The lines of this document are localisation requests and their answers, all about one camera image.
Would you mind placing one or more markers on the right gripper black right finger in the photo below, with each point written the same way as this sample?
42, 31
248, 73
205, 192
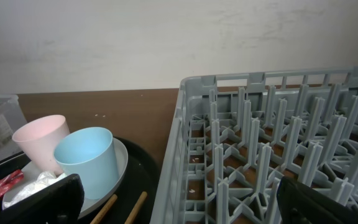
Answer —
298, 203

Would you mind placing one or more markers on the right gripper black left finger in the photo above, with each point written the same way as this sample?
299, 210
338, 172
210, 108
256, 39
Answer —
60, 202

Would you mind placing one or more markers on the white tissue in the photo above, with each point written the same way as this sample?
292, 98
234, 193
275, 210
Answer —
44, 180

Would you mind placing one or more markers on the pink plastic cup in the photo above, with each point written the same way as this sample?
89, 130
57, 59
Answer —
38, 139

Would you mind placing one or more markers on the light blue plastic cup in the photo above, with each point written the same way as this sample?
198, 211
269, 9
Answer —
89, 153

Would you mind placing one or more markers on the grey dishwasher rack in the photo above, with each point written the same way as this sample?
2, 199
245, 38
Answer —
234, 137

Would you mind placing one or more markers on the clear plastic bin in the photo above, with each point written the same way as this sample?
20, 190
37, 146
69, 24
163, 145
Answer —
11, 119

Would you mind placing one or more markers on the left wooden chopstick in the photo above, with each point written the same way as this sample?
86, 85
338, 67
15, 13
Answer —
97, 219

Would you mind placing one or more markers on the wooden chopstick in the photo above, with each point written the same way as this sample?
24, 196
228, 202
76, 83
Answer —
135, 210
97, 219

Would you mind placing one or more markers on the right wooden chopstick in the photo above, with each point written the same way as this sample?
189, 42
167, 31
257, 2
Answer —
135, 210

